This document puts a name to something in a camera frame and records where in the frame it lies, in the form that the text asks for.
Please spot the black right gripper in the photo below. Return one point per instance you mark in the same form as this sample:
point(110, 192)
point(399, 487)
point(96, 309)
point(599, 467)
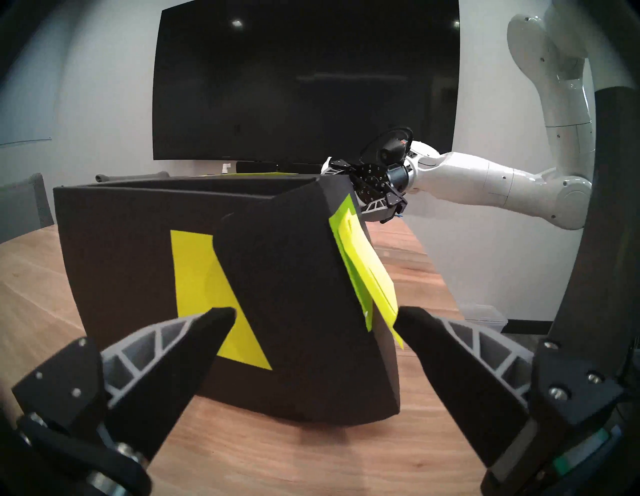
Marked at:
point(397, 177)

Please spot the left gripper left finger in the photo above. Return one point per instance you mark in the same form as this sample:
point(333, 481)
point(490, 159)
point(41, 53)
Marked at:
point(150, 380)

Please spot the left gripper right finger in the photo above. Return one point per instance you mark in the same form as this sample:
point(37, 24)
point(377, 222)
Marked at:
point(475, 380)

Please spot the black cardboard box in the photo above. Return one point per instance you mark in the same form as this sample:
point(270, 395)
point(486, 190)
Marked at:
point(300, 300)

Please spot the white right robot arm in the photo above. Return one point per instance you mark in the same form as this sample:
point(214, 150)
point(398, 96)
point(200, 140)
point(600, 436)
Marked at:
point(480, 182)

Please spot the black video conference bar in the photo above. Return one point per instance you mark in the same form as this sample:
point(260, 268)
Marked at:
point(280, 167)

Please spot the neon yellow sticky note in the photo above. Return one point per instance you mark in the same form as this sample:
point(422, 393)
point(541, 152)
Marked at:
point(375, 280)

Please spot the large neon yellow sticky sheet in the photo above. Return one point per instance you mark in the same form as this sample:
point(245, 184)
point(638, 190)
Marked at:
point(200, 285)

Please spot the black robot torso column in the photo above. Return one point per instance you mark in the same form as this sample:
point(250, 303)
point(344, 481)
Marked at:
point(610, 225)

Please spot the grey mesh office chair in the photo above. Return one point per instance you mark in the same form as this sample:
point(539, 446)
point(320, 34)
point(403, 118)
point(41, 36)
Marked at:
point(25, 205)

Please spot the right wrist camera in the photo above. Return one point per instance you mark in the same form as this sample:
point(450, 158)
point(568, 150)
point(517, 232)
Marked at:
point(395, 150)

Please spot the large black wall screen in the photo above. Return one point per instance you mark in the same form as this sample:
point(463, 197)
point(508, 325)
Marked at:
point(300, 80)

